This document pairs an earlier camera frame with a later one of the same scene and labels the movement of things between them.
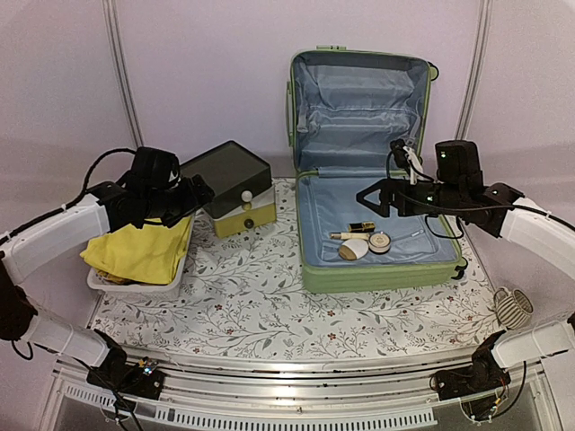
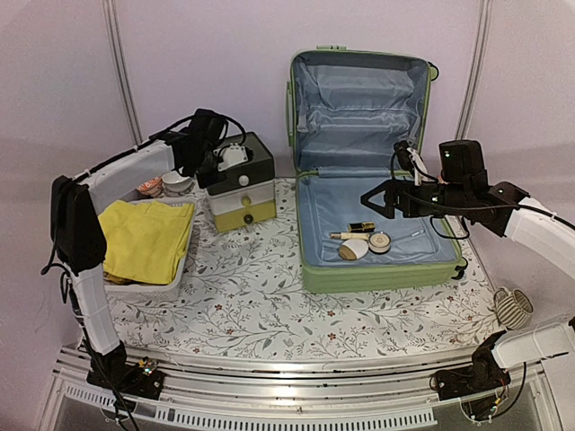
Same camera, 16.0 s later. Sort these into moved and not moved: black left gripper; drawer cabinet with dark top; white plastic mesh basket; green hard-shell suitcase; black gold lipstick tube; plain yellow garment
Moved: drawer cabinet with dark top; black left gripper
Not moved: black gold lipstick tube; green hard-shell suitcase; plain yellow garment; white plastic mesh basket
